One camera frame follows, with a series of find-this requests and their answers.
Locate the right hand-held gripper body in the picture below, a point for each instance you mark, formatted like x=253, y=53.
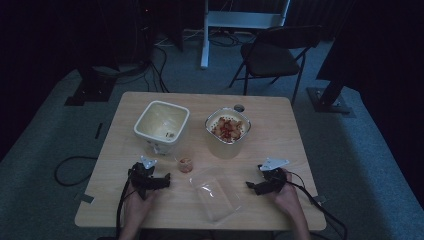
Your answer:
x=273, y=180

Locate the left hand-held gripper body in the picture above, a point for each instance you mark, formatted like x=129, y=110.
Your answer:
x=142, y=180

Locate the clear plastic bag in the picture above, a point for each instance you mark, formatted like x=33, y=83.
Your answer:
x=216, y=200

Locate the cream square bin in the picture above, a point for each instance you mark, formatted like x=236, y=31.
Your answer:
x=160, y=123

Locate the person's right hand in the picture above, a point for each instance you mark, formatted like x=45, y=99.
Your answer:
x=289, y=198

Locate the person's left hand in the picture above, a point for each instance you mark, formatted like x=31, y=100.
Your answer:
x=140, y=208

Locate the small clear cup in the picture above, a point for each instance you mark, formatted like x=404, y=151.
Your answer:
x=185, y=165

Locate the clear round-cornered food container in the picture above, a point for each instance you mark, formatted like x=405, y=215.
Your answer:
x=225, y=149

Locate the grey tape piece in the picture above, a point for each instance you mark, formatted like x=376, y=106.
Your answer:
x=84, y=198
x=319, y=199

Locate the pile of red tan snacks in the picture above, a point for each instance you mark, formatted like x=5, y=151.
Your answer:
x=228, y=130

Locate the black marker pen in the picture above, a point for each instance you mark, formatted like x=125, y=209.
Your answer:
x=98, y=130

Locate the small grey round cap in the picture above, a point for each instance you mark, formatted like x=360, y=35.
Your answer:
x=239, y=108

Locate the black folding chair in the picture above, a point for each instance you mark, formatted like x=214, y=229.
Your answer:
x=270, y=58

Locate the black stand with base plate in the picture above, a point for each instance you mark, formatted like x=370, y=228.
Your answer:
x=330, y=98
x=93, y=90

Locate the white metal stand frame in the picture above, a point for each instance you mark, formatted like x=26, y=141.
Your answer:
x=240, y=19

